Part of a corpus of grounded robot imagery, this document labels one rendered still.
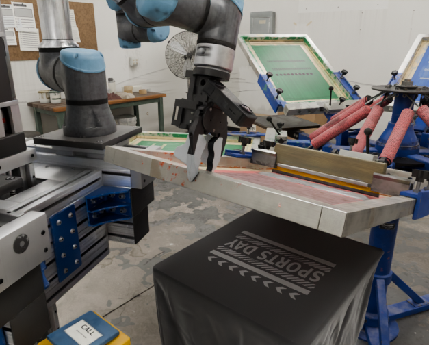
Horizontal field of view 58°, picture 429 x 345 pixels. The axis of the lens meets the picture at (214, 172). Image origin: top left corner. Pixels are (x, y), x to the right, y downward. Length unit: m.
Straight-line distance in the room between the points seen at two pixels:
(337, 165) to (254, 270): 0.42
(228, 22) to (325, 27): 5.01
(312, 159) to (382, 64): 4.26
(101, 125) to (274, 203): 0.64
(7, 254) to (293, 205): 0.47
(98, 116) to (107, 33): 4.13
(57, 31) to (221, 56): 0.64
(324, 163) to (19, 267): 0.88
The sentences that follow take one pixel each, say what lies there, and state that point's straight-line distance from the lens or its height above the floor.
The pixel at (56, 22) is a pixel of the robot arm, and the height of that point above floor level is 1.56.
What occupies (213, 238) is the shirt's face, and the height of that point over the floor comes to 0.95.
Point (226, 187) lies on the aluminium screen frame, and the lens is 0.68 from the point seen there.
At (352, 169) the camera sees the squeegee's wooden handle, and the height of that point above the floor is 1.15.
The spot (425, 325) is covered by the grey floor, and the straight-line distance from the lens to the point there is 2.60.
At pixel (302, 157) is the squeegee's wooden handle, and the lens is 1.26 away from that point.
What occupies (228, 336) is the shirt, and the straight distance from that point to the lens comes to 0.96.
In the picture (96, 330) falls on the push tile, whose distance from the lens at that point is 0.85.
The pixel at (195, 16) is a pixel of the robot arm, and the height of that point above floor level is 1.55.
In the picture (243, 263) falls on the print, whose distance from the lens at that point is 1.05.
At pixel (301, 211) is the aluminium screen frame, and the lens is 0.61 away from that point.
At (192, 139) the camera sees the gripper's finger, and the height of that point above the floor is 1.34.
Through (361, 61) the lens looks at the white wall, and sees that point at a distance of 5.53.
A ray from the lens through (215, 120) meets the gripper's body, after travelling 0.73.
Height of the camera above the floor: 1.51
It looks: 19 degrees down
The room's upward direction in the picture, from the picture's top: straight up
